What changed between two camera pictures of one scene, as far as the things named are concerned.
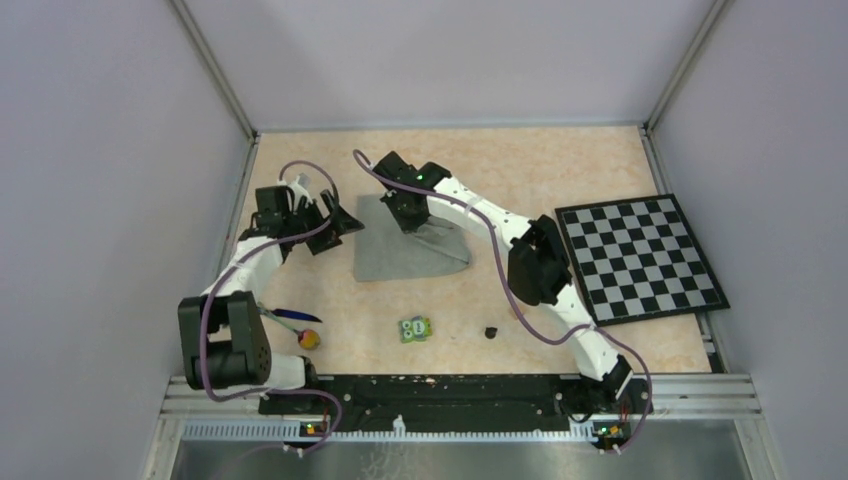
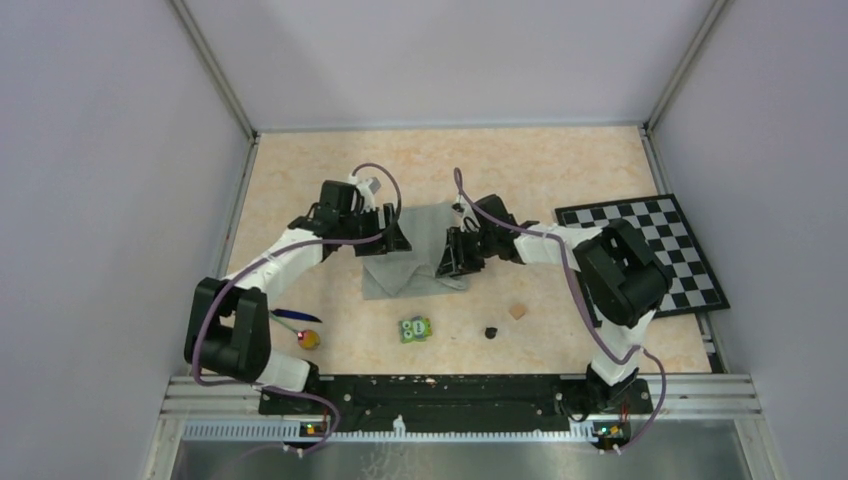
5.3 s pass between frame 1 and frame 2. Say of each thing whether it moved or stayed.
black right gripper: moved
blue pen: stayed
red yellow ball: stayed
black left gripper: moved
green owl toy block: stayed
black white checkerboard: stayed
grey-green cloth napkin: moved
